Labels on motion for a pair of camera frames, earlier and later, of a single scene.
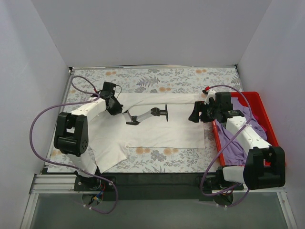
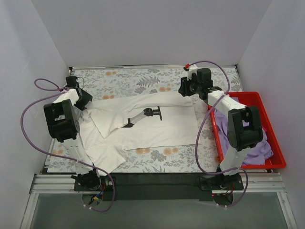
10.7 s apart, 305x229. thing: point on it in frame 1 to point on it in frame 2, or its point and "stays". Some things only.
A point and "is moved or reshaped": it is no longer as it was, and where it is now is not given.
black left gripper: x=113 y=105 to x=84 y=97
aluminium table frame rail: x=44 y=183 stays
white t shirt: x=110 y=137 is moved or reshaped
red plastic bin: x=253 y=101 stays
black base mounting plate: x=155 y=186 stays
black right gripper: x=203 y=112 to x=183 y=87
